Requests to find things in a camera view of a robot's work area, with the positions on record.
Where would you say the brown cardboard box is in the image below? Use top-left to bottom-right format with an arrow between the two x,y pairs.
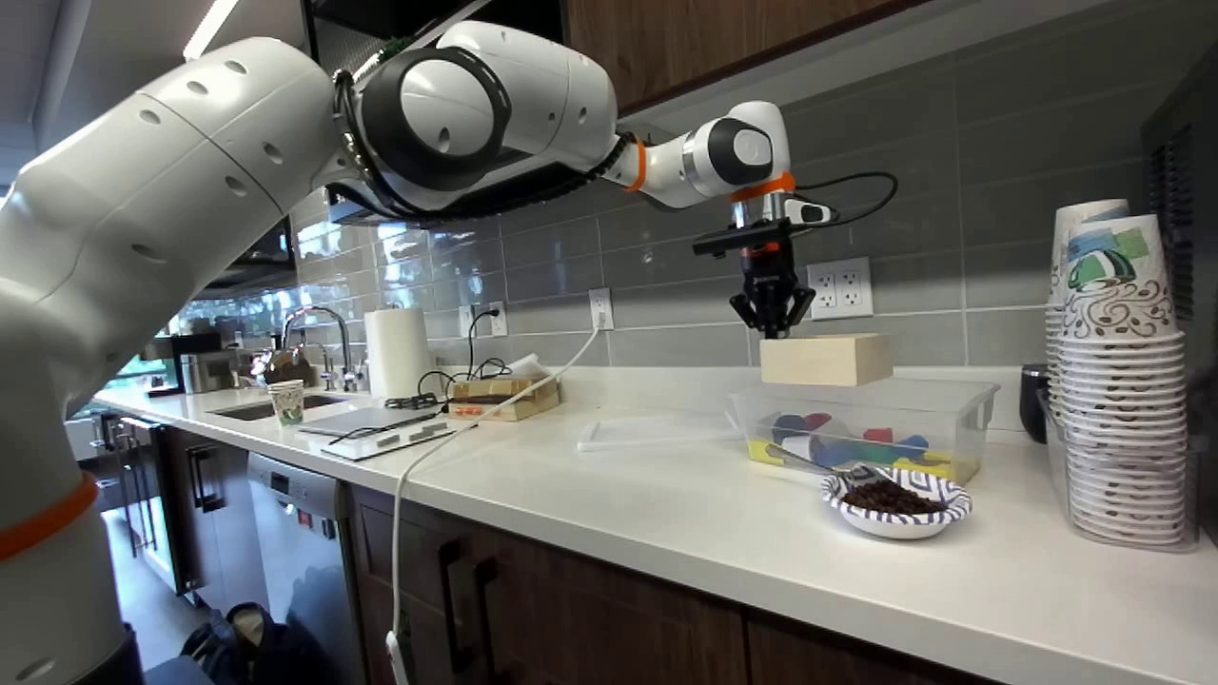
446,357 -> 553,404

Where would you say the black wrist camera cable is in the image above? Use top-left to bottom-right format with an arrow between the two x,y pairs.
795,166 -> 900,232

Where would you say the box with orange labels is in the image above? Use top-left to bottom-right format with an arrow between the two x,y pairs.
442,376 -> 569,427

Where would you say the white flat board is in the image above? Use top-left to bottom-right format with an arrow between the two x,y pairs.
294,398 -> 480,464

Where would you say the wooden upper cabinet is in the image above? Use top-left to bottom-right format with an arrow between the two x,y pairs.
560,0 -> 933,121

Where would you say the chrome sink faucet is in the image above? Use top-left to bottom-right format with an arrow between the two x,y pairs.
279,301 -> 370,397

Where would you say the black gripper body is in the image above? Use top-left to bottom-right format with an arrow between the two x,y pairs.
734,234 -> 806,309

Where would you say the dark wooden lower cabinet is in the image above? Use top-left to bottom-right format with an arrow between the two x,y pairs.
148,423 -> 987,685

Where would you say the black cable with adapter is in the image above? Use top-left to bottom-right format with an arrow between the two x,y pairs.
412,309 -> 507,409

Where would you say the steel dishwasher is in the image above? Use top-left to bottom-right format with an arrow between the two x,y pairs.
243,450 -> 370,685

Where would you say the silver espresso machine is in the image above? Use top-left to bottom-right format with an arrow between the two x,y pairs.
148,328 -> 247,398

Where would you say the patterned paper cup stack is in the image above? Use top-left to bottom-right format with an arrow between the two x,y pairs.
1045,195 -> 1136,319
1041,210 -> 1197,554

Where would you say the light wooden box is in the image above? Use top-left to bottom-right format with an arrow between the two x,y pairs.
754,328 -> 898,392

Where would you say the white power cable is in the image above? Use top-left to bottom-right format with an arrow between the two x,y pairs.
381,314 -> 608,685

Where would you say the steel sink basin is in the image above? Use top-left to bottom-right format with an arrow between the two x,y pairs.
209,386 -> 350,427

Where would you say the white paper towel roll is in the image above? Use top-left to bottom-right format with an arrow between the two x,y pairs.
361,303 -> 436,404

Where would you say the black mug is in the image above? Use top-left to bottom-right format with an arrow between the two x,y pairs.
1017,366 -> 1059,452

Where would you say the black open wall shelf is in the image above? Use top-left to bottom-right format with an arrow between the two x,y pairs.
206,215 -> 301,296

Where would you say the black bag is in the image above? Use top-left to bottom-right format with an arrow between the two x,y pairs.
175,598 -> 347,685

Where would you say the white wall outlet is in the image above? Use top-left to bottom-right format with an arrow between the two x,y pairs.
587,285 -> 619,338
461,301 -> 513,341
806,260 -> 880,323

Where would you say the patterned bowl with dark contents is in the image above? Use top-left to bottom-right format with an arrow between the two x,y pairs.
823,464 -> 978,546

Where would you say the small paper cup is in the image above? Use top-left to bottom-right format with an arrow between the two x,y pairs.
265,376 -> 310,430

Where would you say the black cabinet handle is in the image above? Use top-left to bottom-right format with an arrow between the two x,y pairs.
468,550 -> 513,685
435,535 -> 474,676

